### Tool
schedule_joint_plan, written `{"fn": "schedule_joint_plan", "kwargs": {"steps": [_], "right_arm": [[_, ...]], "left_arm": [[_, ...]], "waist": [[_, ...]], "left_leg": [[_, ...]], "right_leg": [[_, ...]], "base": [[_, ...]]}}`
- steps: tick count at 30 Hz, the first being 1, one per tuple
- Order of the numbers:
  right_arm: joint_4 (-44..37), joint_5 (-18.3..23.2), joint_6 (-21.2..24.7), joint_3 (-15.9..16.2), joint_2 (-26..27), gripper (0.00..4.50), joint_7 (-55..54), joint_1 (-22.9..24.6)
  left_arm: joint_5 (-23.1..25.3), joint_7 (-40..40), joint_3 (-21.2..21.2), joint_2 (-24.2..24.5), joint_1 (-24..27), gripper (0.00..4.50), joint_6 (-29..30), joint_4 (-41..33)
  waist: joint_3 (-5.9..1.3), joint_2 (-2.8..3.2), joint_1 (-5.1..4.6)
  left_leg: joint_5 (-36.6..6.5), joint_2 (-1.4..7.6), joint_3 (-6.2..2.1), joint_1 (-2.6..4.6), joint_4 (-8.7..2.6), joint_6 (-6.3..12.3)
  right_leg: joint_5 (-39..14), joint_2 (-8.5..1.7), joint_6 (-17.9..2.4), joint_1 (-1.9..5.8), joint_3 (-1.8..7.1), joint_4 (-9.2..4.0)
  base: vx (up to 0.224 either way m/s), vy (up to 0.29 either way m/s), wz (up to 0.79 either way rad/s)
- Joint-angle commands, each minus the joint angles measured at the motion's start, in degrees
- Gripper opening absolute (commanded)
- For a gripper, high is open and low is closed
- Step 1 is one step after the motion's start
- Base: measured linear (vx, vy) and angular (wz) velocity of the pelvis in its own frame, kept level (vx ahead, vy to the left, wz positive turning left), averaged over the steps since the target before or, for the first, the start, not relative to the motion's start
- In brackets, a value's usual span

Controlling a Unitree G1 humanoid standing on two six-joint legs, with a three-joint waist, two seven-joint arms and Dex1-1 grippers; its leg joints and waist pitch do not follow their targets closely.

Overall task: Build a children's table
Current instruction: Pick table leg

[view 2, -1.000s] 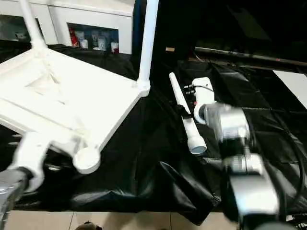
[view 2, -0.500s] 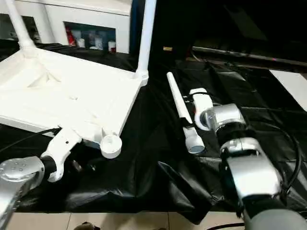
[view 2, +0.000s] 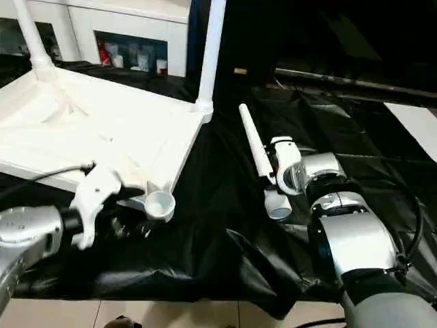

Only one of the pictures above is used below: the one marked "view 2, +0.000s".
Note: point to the white plastic table leg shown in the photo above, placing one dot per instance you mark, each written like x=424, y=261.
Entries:
x=34, y=41
x=211, y=51
x=254, y=143

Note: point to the white plastic table top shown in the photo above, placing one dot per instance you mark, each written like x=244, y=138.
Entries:
x=102, y=119

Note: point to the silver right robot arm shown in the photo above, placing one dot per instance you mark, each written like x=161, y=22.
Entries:
x=358, y=239

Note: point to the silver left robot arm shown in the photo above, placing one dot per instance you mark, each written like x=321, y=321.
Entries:
x=27, y=229

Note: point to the black plastic mat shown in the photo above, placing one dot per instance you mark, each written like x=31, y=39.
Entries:
x=222, y=171

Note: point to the dark metal rod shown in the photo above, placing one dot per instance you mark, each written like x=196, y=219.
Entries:
x=341, y=77

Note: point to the small white jar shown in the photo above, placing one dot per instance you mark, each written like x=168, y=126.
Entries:
x=161, y=66
x=143, y=61
x=117, y=61

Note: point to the red package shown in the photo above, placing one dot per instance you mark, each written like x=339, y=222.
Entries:
x=103, y=53

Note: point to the white flat board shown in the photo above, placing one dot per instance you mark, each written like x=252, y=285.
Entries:
x=416, y=126

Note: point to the white glass-door cabinet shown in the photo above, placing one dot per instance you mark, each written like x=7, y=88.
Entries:
x=129, y=20

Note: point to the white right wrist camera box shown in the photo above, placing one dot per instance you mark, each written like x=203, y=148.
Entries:
x=288, y=153

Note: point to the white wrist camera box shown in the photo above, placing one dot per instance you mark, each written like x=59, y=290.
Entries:
x=288, y=153
x=95, y=191

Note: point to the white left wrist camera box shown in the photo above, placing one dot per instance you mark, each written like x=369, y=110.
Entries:
x=95, y=191

